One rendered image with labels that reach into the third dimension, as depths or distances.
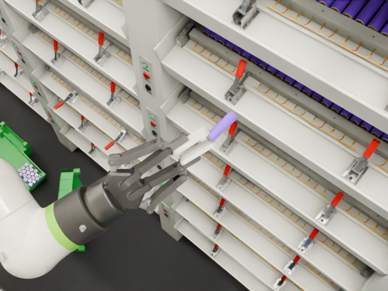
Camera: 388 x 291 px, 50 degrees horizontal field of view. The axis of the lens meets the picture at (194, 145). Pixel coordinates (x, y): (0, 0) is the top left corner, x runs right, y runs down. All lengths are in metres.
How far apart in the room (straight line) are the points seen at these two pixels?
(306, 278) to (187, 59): 0.74
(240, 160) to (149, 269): 0.98
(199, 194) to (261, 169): 0.43
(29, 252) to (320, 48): 0.57
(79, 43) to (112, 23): 0.27
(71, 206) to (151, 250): 1.16
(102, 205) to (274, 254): 0.71
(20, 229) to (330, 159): 0.55
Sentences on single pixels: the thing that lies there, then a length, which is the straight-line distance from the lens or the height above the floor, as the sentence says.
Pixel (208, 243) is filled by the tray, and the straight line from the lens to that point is 1.71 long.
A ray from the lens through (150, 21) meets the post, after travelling 0.85.
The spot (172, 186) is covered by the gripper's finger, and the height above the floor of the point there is 1.11.
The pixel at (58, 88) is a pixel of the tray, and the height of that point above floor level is 0.54.
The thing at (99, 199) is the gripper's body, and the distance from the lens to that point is 0.73.
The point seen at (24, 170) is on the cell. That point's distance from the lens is 2.07.
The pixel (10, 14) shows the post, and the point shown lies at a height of 0.85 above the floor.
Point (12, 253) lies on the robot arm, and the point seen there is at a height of 1.09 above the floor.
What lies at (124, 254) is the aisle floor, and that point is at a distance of 1.89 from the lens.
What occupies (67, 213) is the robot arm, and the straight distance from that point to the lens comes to 0.75.
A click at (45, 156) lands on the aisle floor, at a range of 2.19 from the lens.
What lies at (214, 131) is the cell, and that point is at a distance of 0.71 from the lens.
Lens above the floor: 1.78
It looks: 58 degrees down
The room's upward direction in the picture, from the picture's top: straight up
